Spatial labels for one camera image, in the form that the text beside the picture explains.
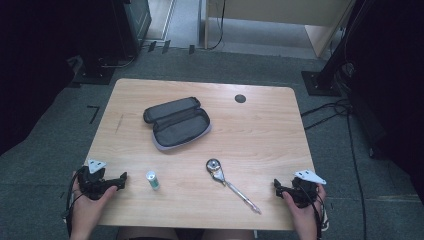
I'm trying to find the looped black floor cable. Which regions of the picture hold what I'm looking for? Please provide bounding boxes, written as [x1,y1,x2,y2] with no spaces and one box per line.
[300,98,353,131]

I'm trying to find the silver ratchet wrench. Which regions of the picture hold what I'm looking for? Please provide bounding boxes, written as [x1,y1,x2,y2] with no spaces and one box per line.
[205,158,263,215]

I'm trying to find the black metal stand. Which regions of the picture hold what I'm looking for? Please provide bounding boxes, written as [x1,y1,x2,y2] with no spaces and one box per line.
[301,0,359,98]

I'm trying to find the person's legs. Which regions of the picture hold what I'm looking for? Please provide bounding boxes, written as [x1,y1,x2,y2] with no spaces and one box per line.
[115,226,256,240]

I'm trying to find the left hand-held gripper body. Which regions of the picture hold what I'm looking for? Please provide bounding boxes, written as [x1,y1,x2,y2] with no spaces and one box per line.
[78,158,118,201]

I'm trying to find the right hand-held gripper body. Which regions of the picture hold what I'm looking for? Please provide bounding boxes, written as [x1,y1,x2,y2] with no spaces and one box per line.
[283,169,328,209]

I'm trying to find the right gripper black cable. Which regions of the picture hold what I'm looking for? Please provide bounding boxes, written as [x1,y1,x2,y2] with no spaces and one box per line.
[297,181,330,240]

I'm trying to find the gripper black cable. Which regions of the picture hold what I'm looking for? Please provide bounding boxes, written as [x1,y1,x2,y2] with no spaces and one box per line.
[63,165,88,240]
[297,181,330,240]

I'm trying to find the dark curtain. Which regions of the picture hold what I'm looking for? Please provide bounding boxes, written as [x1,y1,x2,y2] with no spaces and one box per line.
[0,0,83,157]
[346,0,424,204]

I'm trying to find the black zippered pencil case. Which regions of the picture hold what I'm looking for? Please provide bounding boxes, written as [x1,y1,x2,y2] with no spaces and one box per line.
[142,96,213,153]

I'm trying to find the long black floor cable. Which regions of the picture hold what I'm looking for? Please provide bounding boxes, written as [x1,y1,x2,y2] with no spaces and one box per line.
[345,111,368,240]

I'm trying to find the person's left hand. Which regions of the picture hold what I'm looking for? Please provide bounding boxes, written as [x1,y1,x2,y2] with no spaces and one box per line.
[71,171,119,224]

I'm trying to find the hanging black cable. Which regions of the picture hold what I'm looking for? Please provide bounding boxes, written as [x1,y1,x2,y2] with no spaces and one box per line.
[207,0,227,51]

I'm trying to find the person's right hand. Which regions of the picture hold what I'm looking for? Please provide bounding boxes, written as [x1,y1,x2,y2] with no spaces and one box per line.
[281,183,328,232]

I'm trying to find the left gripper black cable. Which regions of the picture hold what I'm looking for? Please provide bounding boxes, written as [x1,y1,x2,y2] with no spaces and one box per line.
[63,165,88,240]

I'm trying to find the black cabinet with base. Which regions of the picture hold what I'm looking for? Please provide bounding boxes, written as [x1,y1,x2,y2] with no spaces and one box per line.
[68,0,153,86]

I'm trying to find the small green white cylinder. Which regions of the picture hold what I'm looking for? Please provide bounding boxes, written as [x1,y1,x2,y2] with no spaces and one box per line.
[145,170,161,191]

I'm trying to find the light wooden furniture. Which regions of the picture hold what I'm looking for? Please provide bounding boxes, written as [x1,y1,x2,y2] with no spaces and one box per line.
[203,0,355,60]

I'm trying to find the black angled floor tape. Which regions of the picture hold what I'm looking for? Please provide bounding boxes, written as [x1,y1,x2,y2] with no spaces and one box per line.
[86,105,101,125]

